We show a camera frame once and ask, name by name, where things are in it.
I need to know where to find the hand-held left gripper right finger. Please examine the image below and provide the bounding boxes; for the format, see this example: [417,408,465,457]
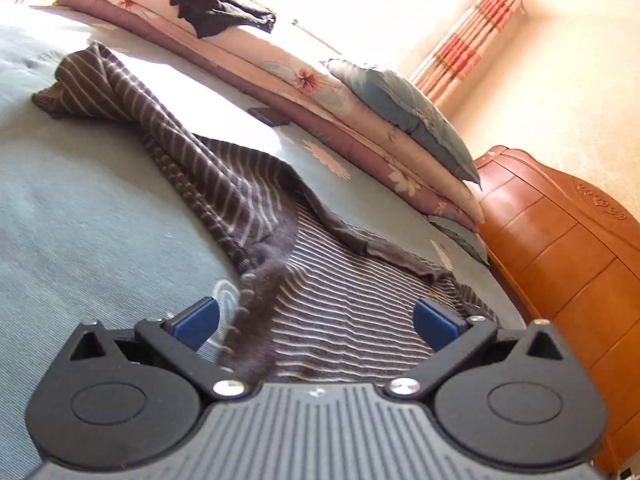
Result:
[385,299,571,402]

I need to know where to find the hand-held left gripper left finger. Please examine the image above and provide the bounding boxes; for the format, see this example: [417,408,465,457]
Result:
[70,296,251,401]

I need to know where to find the grey striped knit sweater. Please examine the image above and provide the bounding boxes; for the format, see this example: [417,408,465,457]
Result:
[31,42,501,386]

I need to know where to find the blue-grey flat pillow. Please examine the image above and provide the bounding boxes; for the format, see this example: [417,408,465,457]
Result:
[425,215,491,266]

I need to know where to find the bed with blue printed sheet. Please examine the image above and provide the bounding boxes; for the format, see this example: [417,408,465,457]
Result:
[0,0,526,476]

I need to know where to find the wooden headboard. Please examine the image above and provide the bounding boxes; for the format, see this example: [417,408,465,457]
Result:
[472,145,640,476]

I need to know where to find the blue-grey printed pillow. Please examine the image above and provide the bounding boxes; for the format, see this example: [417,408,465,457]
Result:
[325,57,482,186]

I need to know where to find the dark smartphone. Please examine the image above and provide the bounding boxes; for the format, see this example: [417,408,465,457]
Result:
[247,107,291,127]

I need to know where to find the pink floral folded quilt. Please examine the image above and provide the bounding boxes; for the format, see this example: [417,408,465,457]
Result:
[54,0,486,231]

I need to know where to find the pink striped curtain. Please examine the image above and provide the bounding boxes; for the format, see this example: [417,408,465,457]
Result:
[410,0,526,106]

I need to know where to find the black garment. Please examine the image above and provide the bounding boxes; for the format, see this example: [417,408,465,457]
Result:
[170,0,277,40]

